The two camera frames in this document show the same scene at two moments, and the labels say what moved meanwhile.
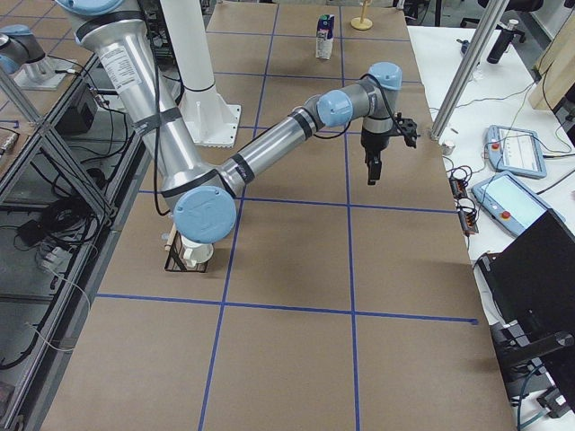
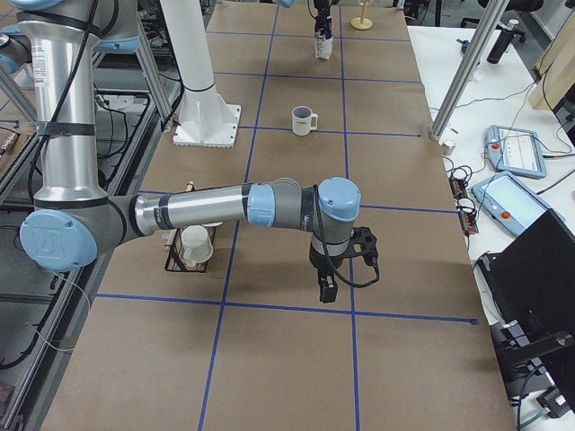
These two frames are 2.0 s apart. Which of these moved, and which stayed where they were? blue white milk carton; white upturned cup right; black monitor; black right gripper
Moved: black right gripper
Stayed: black monitor; white upturned cup right; blue white milk carton
